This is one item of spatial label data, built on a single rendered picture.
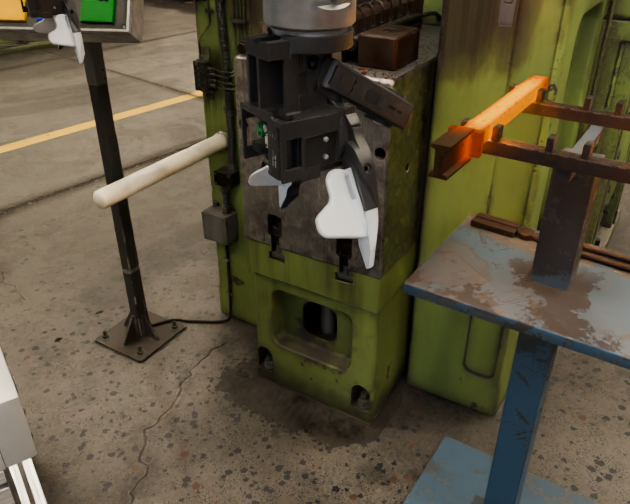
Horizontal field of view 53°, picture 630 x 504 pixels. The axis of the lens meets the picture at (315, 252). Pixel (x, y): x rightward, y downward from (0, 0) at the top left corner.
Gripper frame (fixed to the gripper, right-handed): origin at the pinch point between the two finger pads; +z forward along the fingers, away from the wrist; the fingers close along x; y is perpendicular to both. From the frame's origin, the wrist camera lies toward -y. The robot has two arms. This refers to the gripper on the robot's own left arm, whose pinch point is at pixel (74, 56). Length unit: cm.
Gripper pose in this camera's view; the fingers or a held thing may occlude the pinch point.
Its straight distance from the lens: 141.2
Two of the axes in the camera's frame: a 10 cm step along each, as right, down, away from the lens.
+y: -8.3, 2.8, -4.8
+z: 0.0, 8.6, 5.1
